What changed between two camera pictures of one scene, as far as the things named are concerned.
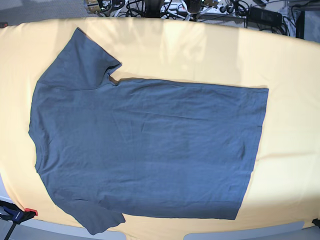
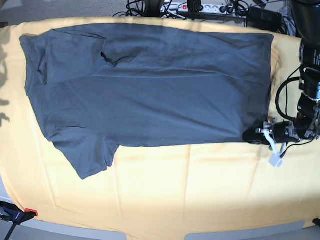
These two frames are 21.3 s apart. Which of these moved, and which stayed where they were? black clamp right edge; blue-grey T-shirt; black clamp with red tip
Moved: blue-grey T-shirt
Stayed: black clamp right edge; black clamp with red tip
